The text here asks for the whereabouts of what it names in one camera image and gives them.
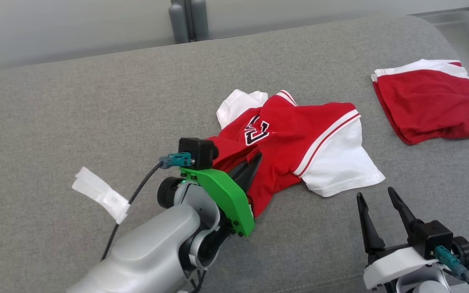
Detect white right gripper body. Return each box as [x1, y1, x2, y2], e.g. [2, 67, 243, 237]
[363, 243, 438, 290]

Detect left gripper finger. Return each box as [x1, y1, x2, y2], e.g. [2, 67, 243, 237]
[227, 159, 256, 184]
[237, 153, 263, 192]

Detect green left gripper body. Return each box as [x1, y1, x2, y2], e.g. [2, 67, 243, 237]
[180, 167, 255, 237]

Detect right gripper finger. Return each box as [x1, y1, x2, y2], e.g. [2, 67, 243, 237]
[388, 187, 424, 243]
[357, 192, 386, 254]

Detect red basketball jersey white sleeves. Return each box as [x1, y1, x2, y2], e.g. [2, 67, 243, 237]
[207, 89, 386, 218]

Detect red shorts white band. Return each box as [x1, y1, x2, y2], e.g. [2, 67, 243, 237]
[371, 59, 469, 146]

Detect right cable with teal connector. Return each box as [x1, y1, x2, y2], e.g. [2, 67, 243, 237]
[435, 245, 469, 293]

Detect white left cable tag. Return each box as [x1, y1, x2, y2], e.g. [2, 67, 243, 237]
[72, 167, 131, 224]

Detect grey partition post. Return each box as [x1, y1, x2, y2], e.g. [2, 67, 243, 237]
[169, 0, 210, 44]

